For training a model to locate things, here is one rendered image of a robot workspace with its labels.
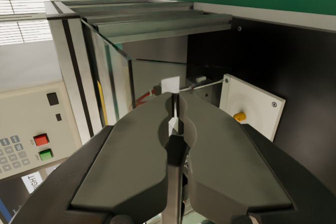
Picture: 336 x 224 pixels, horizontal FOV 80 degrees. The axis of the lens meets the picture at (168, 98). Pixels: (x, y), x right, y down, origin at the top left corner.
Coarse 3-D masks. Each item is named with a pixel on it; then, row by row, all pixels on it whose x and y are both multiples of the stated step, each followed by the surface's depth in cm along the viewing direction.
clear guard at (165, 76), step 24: (96, 48) 28; (96, 72) 33; (120, 72) 19; (144, 72) 16; (168, 72) 16; (192, 72) 15; (216, 72) 15; (96, 96) 41; (120, 96) 22; (144, 96) 17; (216, 96) 15; (192, 216) 23
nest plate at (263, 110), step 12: (240, 84) 44; (228, 96) 48; (240, 96) 45; (252, 96) 42; (264, 96) 39; (276, 96) 38; (228, 108) 49; (240, 108) 46; (252, 108) 43; (264, 108) 40; (276, 108) 37; (252, 120) 43; (264, 120) 41; (276, 120) 38; (264, 132) 41
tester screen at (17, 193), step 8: (0, 184) 39; (8, 184) 39; (16, 184) 40; (24, 184) 41; (0, 192) 39; (8, 192) 40; (16, 192) 41; (24, 192) 42; (0, 200) 40; (8, 200) 41; (16, 200) 42; (24, 200) 42; (0, 208) 41; (8, 208) 41; (16, 208) 42; (8, 216) 42
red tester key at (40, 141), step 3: (42, 135) 38; (45, 135) 39; (36, 138) 38; (39, 138) 38; (42, 138) 38; (45, 138) 38; (36, 141) 38; (39, 141) 38; (42, 141) 38; (45, 141) 39; (39, 144) 38; (42, 144) 39
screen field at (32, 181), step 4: (36, 172) 41; (24, 176) 40; (28, 176) 41; (32, 176) 41; (36, 176) 41; (40, 176) 42; (24, 180) 41; (28, 180) 41; (32, 180) 41; (36, 180) 42; (40, 180) 42; (28, 184) 41; (32, 184) 42; (36, 184) 42; (28, 188) 42; (32, 188) 42
